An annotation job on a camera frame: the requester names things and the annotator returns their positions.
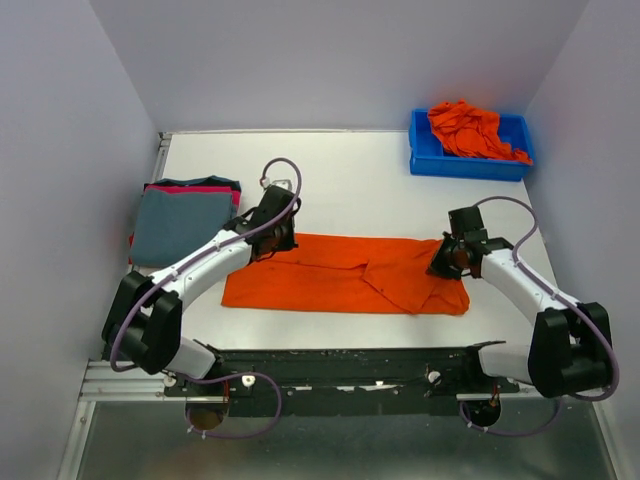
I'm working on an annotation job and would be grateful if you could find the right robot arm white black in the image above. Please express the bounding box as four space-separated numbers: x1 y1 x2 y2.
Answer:
427 204 620 402

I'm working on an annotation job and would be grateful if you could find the folded dark teal t shirt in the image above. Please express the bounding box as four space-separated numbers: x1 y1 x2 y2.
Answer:
144 175 242 192

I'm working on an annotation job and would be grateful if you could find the black mounting base rail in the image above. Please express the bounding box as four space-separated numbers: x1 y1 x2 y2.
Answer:
164 347 534 418

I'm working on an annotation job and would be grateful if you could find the crumpled orange t shirt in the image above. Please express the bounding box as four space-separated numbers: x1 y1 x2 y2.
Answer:
427 99 533 165

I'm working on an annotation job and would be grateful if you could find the orange t shirt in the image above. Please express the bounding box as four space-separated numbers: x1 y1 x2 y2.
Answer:
427 99 533 165
221 234 470 316

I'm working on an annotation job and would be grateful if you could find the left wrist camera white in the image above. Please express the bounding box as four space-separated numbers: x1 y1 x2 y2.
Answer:
259 176 293 191

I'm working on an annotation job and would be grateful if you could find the blue plastic bin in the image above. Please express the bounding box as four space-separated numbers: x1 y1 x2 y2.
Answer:
408 109 536 182

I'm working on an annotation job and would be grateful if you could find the folded grey-blue t shirt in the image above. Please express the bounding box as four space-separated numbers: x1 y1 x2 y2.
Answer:
130 190 236 268

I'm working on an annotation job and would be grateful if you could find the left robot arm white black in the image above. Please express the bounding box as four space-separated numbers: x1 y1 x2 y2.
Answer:
101 184 302 395

